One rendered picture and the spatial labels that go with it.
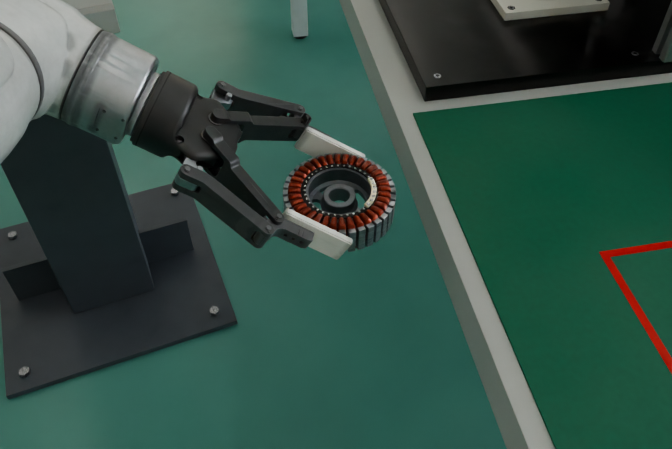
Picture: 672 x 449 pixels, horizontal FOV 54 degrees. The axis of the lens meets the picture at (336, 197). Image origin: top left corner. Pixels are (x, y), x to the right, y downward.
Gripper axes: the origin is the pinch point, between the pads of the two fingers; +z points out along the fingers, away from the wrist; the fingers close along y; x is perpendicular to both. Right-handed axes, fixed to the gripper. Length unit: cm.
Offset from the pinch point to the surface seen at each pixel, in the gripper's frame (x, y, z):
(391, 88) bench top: 0.1, -21.8, 4.7
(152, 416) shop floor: -86, -10, 4
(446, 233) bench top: 3.4, 1.4, 11.0
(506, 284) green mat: 6.3, 7.2, 15.8
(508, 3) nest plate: 10.2, -38.4, 15.8
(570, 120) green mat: 10.5, -18.0, 23.3
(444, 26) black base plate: 5.0, -33.4, 9.0
